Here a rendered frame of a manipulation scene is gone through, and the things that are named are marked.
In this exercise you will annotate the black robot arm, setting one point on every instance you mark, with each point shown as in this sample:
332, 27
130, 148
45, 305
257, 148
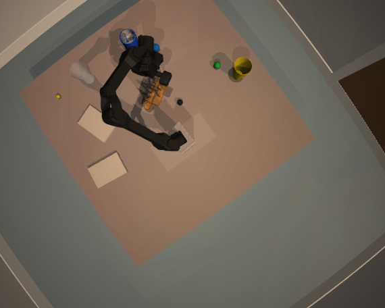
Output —
115, 115

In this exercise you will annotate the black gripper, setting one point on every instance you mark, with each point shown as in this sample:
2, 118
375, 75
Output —
165, 77

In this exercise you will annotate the olive-yellow waste bin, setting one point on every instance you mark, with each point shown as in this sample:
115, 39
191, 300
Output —
242, 66

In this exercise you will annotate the blue mug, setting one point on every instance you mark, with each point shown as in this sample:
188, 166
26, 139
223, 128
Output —
128, 38

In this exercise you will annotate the green oval ball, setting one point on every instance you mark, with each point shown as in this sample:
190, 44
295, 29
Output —
217, 65

